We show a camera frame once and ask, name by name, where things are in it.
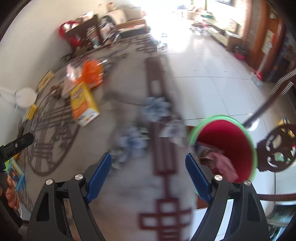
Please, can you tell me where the dark wooden chair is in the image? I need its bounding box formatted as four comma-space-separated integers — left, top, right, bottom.
65, 14, 104, 52

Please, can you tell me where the red bag on chair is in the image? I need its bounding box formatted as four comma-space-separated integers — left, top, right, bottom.
58, 20, 80, 47

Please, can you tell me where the yellow lemon tea carton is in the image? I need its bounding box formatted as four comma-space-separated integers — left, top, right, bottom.
70, 82, 100, 127

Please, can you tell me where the sofa with cushions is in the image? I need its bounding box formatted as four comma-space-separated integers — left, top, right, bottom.
103, 7, 149, 39

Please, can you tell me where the person left hand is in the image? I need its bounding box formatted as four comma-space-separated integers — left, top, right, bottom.
0, 175, 20, 210

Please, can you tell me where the crushed paper cup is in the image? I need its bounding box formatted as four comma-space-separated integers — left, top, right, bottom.
159, 119, 187, 148

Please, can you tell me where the wooden chair right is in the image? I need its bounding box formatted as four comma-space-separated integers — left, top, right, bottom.
241, 69, 296, 202

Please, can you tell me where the pink white paper bag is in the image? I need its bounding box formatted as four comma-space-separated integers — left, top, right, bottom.
61, 64, 82, 99

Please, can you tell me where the pink plastic wrapper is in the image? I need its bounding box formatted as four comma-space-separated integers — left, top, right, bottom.
195, 142, 239, 182

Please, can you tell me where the broom and dustpan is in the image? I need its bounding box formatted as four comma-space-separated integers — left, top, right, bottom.
250, 43, 273, 86

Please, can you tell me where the yellow tape holder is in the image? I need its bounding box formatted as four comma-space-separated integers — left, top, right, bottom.
26, 104, 38, 121

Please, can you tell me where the blue toy box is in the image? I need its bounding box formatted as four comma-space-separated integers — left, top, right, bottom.
4, 158, 25, 191

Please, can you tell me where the tv cabinet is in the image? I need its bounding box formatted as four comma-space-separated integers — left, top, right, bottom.
203, 18, 243, 52

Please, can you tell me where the yellow patterned book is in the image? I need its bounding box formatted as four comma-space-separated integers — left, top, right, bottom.
37, 71, 55, 93

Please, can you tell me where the red floor waste basket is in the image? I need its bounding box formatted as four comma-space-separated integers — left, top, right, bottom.
234, 45, 248, 61

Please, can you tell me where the red green trash bin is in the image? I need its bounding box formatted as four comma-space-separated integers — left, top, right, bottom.
189, 115, 258, 183

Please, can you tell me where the white desk lamp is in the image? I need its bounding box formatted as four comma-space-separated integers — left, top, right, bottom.
1, 86, 37, 108

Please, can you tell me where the orange snack bag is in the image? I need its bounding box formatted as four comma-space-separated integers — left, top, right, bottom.
81, 59, 104, 89

